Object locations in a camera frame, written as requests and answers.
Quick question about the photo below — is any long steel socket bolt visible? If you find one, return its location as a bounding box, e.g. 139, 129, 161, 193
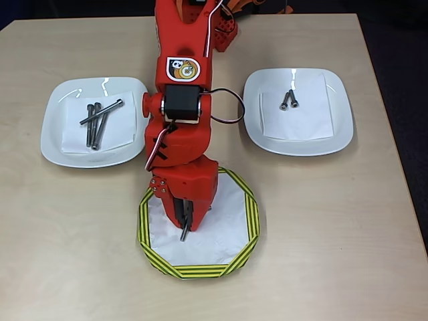
79, 98, 124, 126
89, 102, 102, 148
92, 108, 112, 151
86, 104, 95, 148

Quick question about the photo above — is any yellow green striped paper plate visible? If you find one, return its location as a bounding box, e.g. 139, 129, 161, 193
136, 167, 261, 281

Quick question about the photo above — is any white square ceramic plate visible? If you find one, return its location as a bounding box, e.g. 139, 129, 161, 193
39, 76, 151, 169
242, 68, 354, 157

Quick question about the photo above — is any white red gripper servo cable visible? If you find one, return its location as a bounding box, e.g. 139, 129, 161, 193
145, 122, 177, 172

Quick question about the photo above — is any black red wrist servo cable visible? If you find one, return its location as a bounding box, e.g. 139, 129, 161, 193
209, 87, 246, 126

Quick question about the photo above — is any white red forearm servo cable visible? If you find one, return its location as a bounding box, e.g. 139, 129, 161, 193
202, 0, 225, 58

